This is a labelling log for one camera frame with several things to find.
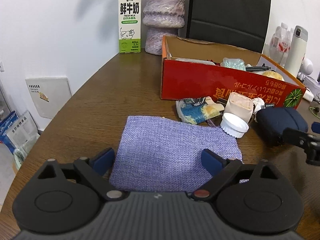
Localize white round jar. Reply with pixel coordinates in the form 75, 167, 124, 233
220, 113, 249, 138

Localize purple woven cloth pouch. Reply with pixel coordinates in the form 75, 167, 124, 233
110, 115, 242, 192

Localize blue yellow snack packet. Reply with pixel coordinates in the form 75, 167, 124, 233
175, 96, 225, 125

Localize navy blue zip case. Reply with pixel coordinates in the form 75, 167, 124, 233
255, 107, 309, 146

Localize beige square container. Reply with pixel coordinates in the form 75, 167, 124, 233
224, 92, 253, 123

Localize blue white magazines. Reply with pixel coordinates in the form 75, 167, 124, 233
1, 111, 40, 170

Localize orange cardboard box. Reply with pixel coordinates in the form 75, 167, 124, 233
161, 36, 306, 108

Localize light green crumpled item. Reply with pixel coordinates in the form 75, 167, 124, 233
220, 57, 246, 71

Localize white charger box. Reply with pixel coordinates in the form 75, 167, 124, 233
303, 87, 314, 102

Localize white round figurine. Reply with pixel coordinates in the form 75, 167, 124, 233
297, 57, 313, 81

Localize white thermos bottle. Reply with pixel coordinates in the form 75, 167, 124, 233
284, 25, 308, 77

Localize clear water bottle pack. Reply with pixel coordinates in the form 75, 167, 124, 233
269, 22, 293, 67

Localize black paper bag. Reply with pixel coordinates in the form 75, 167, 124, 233
186, 0, 271, 53

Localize purple textured vase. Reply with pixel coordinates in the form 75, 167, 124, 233
143, 0, 185, 55

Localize white green milk carton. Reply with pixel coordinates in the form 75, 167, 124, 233
118, 0, 142, 53

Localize white wall panel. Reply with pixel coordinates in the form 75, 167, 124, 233
25, 77, 72, 119

